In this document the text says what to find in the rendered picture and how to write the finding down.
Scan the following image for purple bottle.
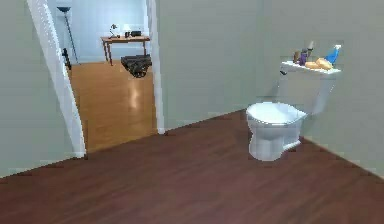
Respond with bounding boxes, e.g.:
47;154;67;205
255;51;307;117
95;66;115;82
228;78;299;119
298;48;309;67

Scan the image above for white toilet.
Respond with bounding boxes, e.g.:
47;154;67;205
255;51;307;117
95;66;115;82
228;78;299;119
245;60;342;163

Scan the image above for blue spray bottle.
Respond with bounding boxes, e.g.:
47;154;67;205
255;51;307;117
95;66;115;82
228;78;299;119
324;44;342;65

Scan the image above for brown wooden table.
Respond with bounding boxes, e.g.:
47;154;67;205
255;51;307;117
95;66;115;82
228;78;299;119
100;34;151;67

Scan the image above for black floor lamp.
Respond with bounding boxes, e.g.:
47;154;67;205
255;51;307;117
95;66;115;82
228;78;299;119
56;6;80;65

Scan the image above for black desk lamp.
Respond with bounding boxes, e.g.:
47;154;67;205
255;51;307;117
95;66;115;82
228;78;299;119
107;23;121;40

